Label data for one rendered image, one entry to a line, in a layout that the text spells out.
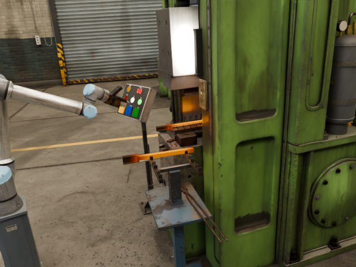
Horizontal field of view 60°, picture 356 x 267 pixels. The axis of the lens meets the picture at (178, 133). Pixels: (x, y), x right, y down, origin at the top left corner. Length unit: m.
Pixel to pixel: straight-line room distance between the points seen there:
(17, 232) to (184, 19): 1.71
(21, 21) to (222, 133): 9.18
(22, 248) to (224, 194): 1.38
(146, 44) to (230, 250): 8.45
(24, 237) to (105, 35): 8.25
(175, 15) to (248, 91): 0.62
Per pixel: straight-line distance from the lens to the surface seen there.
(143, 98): 2.50
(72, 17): 10.12
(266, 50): 1.86
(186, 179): 2.09
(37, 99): 2.09
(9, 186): 2.22
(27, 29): 10.44
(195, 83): 2.05
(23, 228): 2.32
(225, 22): 1.66
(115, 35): 10.01
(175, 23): 1.92
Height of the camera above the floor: 1.69
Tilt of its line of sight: 20 degrees down
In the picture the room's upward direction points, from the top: 3 degrees counter-clockwise
